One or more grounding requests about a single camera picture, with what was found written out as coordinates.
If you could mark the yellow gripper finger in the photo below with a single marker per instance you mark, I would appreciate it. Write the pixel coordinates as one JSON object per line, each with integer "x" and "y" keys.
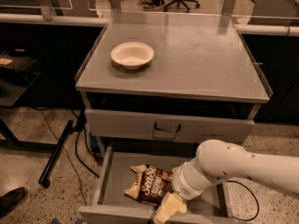
{"x": 172, "y": 203}

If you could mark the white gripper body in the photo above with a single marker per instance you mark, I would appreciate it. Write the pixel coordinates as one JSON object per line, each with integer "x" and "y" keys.
{"x": 184, "y": 183}

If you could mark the brown chip bag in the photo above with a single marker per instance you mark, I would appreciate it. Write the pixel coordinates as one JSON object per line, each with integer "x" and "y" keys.
{"x": 151, "y": 184}

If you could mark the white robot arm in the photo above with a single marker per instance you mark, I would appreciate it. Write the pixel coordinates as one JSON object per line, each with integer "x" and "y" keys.
{"x": 215, "y": 162}

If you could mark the open grey middle drawer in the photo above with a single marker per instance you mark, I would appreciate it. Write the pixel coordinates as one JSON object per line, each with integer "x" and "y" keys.
{"x": 112, "y": 206}

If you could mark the grey top drawer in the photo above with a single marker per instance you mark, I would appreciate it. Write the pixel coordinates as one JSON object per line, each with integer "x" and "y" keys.
{"x": 135, "y": 125}

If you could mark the grey drawer cabinet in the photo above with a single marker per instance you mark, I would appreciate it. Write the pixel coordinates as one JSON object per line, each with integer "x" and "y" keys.
{"x": 200, "y": 68}

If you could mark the black stand leg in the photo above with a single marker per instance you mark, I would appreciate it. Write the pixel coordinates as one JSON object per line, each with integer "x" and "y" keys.
{"x": 44, "y": 179}

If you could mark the white paper bowl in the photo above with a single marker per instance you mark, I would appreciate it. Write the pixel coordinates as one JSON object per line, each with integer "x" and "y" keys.
{"x": 132, "y": 55}

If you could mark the dark shoe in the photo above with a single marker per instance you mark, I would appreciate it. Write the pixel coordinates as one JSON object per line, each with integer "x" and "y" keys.
{"x": 12, "y": 199}

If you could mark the black office chair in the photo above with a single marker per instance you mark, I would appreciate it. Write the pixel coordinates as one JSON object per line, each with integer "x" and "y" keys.
{"x": 168, "y": 3}

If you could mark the black side table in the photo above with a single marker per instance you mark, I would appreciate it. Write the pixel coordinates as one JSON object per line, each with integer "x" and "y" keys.
{"x": 16, "y": 77}

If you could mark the black drawer handle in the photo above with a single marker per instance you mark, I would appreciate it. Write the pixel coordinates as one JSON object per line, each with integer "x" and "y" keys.
{"x": 167, "y": 130}

